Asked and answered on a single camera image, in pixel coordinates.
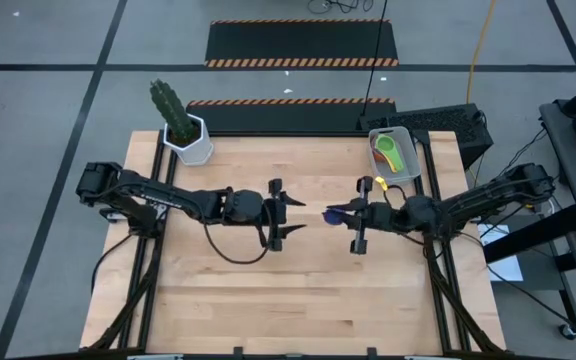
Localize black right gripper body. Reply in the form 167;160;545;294
350;175;405;255

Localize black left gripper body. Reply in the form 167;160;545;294
262;178;288;253

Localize yellow measuring cup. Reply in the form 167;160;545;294
380;149;406;175

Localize green measuring cup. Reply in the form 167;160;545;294
373;133;405;174

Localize grey plastic basket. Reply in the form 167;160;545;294
367;125;423;186

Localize hazard-striped black floor mat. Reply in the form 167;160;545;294
185;97;398;136
203;18;400;69

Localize white hexagonal plant pot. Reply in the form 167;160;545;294
162;113;216;167

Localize white paper sheet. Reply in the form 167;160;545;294
476;223;525;283

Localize green cactus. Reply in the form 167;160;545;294
148;77;197;142

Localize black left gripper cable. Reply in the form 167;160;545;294
202;222;272;266

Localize black aluminium table frame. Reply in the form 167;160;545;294
5;128;576;360

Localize black hanging cable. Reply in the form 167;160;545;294
360;0;390;119

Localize yellow hanging cable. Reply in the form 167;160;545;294
465;0;498;105

